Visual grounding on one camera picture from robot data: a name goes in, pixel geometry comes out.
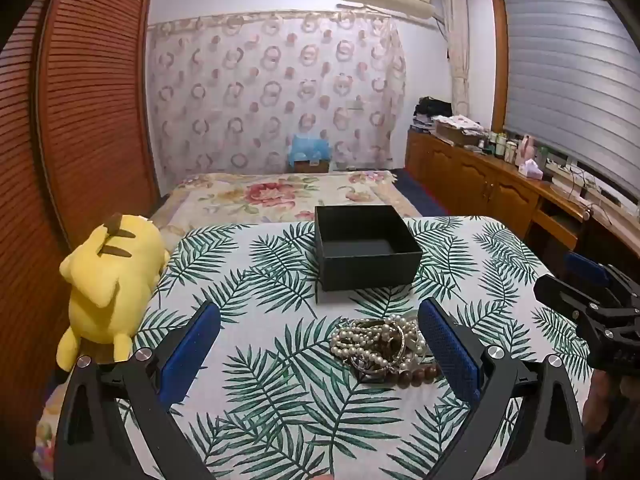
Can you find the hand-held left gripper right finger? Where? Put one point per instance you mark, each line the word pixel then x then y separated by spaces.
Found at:
pixel 447 350

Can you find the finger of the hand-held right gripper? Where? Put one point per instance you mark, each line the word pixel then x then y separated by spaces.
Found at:
pixel 585 266
pixel 560 292

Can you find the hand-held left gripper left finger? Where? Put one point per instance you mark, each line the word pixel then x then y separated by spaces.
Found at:
pixel 192 355

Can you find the silver bangle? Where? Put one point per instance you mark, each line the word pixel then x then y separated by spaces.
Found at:
pixel 372 364

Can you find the black square box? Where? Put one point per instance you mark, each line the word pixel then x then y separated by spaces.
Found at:
pixel 365 247

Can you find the person's right hand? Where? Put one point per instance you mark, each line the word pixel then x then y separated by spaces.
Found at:
pixel 602 400

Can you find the white power strip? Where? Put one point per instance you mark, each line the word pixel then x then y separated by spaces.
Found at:
pixel 570 177

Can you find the leaf print tablecloth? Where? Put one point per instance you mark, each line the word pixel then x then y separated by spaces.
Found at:
pixel 280 400

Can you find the pink tissue box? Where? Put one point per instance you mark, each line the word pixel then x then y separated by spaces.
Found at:
pixel 530 169

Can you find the yellow plush toy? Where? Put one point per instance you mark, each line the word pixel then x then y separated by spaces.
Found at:
pixel 107 280

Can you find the wooden sideboard cabinet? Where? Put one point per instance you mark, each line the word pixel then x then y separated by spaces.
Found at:
pixel 480 180

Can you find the group of small bottles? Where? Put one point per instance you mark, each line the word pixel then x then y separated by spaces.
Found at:
pixel 500 146

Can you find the navy blue blanket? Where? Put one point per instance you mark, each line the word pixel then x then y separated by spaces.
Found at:
pixel 420 195

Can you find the floral bedspread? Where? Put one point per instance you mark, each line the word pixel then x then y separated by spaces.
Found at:
pixel 260 195

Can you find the cardboard box with cloth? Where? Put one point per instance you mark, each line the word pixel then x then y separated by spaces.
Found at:
pixel 457 127

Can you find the grey window blind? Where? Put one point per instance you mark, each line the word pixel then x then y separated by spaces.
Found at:
pixel 570 75

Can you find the stack of folded clothes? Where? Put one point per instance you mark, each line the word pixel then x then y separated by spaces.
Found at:
pixel 432 112

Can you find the small cardboard box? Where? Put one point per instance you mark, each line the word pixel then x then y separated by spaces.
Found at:
pixel 307 166

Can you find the blue plush toy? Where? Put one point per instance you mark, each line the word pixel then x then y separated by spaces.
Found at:
pixel 310 147

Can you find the beige window curtain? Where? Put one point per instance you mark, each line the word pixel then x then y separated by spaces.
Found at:
pixel 457 50

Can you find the wooden louvered wardrobe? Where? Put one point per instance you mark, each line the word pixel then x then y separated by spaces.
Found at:
pixel 90 110

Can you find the circle patterned curtain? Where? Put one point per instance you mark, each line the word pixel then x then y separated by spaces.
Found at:
pixel 275 90

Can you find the wooden window frame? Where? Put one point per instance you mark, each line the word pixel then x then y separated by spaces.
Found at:
pixel 497 60

